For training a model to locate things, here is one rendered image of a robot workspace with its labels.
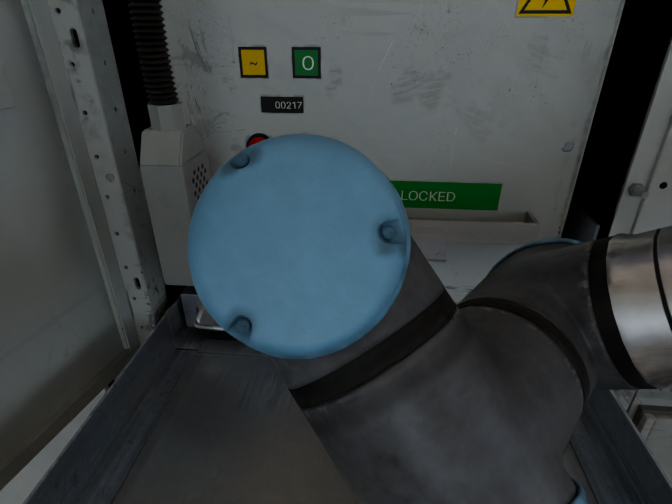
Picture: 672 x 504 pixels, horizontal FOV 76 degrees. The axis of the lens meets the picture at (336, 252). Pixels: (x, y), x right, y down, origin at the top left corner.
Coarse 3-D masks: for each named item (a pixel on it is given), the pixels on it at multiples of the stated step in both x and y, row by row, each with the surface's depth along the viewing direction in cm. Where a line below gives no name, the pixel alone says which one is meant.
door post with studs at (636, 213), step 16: (656, 96) 43; (656, 112) 43; (656, 128) 44; (640, 144) 45; (656, 144) 45; (640, 160) 46; (656, 160) 45; (640, 176) 46; (656, 176) 46; (624, 192) 47; (640, 192) 45; (656, 192) 47; (624, 208) 48; (640, 208) 48; (656, 208) 47; (624, 224) 49; (640, 224) 48; (656, 224) 48
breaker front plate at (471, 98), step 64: (192, 0) 46; (256, 0) 45; (320, 0) 45; (384, 0) 44; (448, 0) 44; (512, 0) 43; (576, 0) 43; (192, 64) 49; (384, 64) 47; (448, 64) 46; (512, 64) 46; (576, 64) 45; (256, 128) 52; (320, 128) 51; (384, 128) 50; (448, 128) 50; (512, 128) 49; (576, 128) 48; (512, 192) 52; (448, 256) 57
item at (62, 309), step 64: (0, 0) 42; (0, 64) 41; (0, 128) 43; (0, 192) 44; (64, 192) 51; (0, 256) 45; (64, 256) 52; (0, 320) 46; (64, 320) 54; (128, 320) 61; (0, 384) 47; (64, 384) 55; (0, 448) 48
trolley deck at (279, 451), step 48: (192, 384) 58; (240, 384) 58; (192, 432) 51; (240, 432) 51; (288, 432) 51; (144, 480) 45; (192, 480) 45; (240, 480) 45; (288, 480) 45; (336, 480) 45; (576, 480) 45
